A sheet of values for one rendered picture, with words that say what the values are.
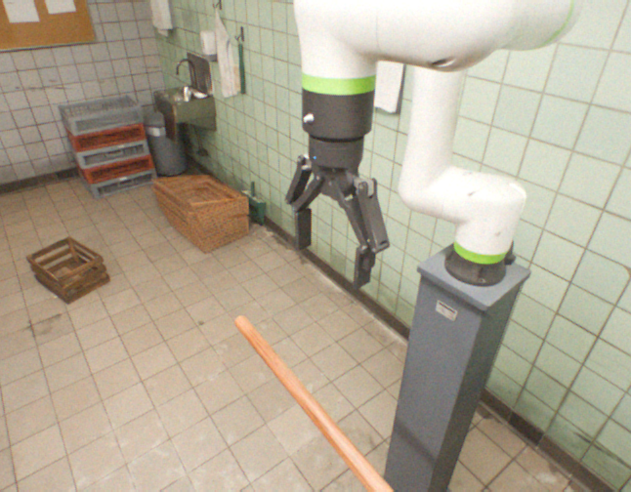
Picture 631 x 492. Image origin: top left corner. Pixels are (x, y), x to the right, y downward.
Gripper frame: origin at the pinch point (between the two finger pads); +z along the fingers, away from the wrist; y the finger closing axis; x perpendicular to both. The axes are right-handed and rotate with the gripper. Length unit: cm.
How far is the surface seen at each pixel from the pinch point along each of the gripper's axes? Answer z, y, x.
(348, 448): 28.0, -12.8, 6.7
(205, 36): 0, 269, -127
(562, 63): -15, 18, -116
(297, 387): 27.6, 1.9, 5.4
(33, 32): 5, 409, -45
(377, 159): 41, 95, -123
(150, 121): 78, 360, -109
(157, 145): 101, 357, -110
